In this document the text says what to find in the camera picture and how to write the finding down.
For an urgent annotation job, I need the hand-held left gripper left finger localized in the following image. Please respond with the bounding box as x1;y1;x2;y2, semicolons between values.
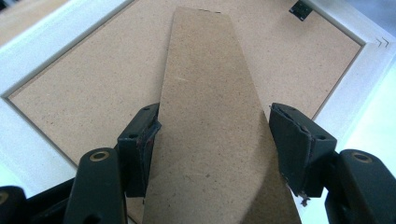
64;103;163;224

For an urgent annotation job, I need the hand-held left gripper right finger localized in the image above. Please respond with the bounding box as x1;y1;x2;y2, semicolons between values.
269;102;396;224

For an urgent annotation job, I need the wooden picture frame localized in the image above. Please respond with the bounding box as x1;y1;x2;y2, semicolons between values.
0;0;396;224

